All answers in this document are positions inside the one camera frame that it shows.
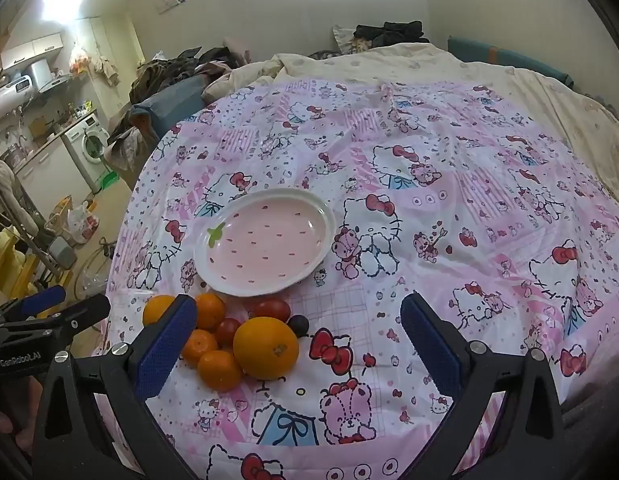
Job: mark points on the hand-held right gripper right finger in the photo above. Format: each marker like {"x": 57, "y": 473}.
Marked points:
{"x": 429, "y": 345}

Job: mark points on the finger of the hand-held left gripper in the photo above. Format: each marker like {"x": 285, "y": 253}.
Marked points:
{"x": 41, "y": 299}
{"x": 81, "y": 310}

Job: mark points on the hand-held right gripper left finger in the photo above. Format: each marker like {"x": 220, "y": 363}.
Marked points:
{"x": 164, "y": 345}

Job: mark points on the small mandarin orange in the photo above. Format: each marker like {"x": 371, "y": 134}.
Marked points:
{"x": 219, "y": 371}
{"x": 200, "y": 347}
{"x": 210, "y": 310}
{"x": 157, "y": 310}

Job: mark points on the small red tomato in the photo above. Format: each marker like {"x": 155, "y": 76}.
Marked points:
{"x": 227, "y": 331}

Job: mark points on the large orange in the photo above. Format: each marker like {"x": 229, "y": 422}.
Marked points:
{"x": 267, "y": 347}

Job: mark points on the large red tomato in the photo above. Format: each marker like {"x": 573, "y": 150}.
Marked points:
{"x": 271, "y": 308}

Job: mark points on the pink strawberry-print plate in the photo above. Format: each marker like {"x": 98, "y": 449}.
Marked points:
{"x": 269, "y": 240}

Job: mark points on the white plastic bag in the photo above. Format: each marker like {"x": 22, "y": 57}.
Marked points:
{"x": 83, "y": 222}

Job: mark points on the beige plush towel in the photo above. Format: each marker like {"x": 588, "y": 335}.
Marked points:
{"x": 6, "y": 185}

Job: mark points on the kitchen counter cabinet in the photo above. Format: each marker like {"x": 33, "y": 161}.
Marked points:
{"x": 46, "y": 170}

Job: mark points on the pink cartoon printed blanket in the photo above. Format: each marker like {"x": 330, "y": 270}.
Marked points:
{"x": 439, "y": 210}

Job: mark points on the white washing machine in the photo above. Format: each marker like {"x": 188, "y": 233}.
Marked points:
{"x": 86, "y": 147}

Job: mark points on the white water heater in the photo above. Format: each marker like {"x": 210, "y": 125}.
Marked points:
{"x": 11, "y": 96}

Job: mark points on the blue-grey cushion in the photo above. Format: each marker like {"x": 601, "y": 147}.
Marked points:
{"x": 159, "y": 105}

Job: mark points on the range hood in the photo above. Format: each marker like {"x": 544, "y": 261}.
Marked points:
{"x": 46, "y": 77}

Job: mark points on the orange hanging plastic bag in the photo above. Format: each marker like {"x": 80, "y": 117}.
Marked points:
{"x": 78, "y": 60}

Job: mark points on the patterned clothes pile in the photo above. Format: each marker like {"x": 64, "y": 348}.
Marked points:
{"x": 169, "y": 67}

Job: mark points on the teal mattress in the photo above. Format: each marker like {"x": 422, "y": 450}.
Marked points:
{"x": 509, "y": 60}

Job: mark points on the dark clothes pile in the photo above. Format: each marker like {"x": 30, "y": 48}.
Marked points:
{"x": 389, "y": 31}

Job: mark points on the white wall cabinets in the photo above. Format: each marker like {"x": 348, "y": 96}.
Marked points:
{"x": 29, "y": 50}

